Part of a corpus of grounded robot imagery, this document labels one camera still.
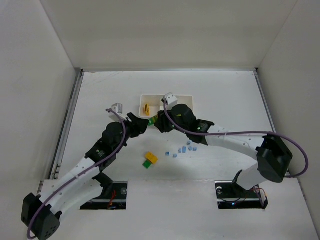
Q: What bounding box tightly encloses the yellow curved lego brick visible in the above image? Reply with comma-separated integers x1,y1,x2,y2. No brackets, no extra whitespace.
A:
144,152,158,165

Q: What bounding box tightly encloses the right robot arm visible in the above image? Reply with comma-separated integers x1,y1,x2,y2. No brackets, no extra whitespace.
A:
154,104,293,190

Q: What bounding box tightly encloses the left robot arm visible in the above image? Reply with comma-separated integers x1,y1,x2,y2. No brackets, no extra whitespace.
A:
21,109,149,240

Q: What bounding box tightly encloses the white divided plastic container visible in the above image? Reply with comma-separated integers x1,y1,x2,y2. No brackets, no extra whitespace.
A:
139,94,194,119

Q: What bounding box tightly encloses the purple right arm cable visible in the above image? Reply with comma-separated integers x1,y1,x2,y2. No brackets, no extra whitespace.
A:
161,99,309,179

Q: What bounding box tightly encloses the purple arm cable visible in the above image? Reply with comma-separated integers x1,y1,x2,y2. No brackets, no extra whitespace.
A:
161,99,309,179
26,108,129,240

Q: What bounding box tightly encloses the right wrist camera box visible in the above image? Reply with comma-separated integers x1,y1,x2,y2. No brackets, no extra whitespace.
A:
162,92,178,110

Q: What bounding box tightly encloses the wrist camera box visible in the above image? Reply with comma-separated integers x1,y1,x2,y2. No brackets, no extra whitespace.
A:
111,103,123,115
162,92,178,110

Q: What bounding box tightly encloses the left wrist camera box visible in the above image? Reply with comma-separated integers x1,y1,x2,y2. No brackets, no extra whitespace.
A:
111,103,123,115

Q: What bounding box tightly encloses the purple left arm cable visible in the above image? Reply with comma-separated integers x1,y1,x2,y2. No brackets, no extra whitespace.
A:
26,108,129,240

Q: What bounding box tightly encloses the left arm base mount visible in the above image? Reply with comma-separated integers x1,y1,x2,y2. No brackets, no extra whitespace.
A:
80,173,128,211

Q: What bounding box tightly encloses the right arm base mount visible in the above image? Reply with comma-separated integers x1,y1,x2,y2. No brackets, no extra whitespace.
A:
215,181,269,210

